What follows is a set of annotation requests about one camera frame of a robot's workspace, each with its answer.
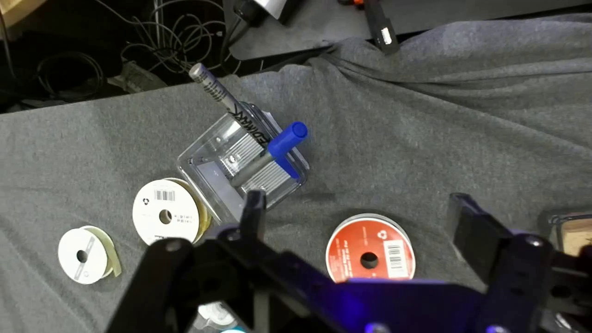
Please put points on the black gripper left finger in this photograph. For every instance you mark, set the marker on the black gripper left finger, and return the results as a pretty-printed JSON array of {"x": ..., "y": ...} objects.
[{"x": 185, "y": 278}]

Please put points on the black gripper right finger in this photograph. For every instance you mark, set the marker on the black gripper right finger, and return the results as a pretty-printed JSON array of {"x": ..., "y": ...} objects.
[{"x": 524, "y": 278}]

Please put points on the blue capped marker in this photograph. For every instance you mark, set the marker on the blue capped marker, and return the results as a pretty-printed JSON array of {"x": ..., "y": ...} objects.
[{"x": 289, "y": 138}]

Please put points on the white ribbon spool with barcode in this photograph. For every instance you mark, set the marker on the white ribbon spool with barcode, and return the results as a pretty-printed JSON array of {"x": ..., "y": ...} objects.
[{"x": 154, "y": 223}]

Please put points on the brown wooden block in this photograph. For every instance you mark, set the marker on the brown wooden block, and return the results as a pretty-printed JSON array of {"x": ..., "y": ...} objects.
[{"x": 577, "y": 238}]

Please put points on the small white ribbon spool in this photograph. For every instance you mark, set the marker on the small white ribbon spool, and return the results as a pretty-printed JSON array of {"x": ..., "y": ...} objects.
[{"x": 76, "y": 269}]

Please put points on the empty clear plastic container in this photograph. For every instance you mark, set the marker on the empty clear plastic container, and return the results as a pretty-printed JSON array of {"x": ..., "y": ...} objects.
[{"x": 209, "y": 162}]

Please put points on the red ribbon spool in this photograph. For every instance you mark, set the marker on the red ribbon spool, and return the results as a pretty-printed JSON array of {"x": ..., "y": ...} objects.
[{"x": 352, "y": 247}]

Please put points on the grey tablecloth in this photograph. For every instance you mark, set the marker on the grey tablecloth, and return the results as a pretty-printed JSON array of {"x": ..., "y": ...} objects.
[{"x": 431, "y": 123}]

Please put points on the grey pen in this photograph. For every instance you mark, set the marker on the grey pen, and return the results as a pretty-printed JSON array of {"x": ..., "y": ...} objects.
[{"x": 215, "y": 90}]

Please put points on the black device white tip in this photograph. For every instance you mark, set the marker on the black device white tip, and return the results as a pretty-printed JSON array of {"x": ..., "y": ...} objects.
[{"x": 378, "y": 25}]

